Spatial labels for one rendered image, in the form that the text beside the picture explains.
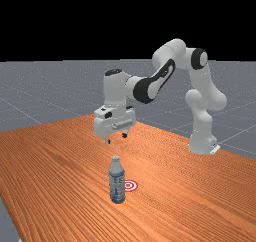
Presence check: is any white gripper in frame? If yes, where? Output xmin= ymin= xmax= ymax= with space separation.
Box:
xmin=93 ymin=105 xmax=137 ymax=145

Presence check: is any clear plastic bottle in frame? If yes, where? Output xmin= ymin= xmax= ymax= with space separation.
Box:
xmin=108 ymin=155 xmax=127 ymax=205

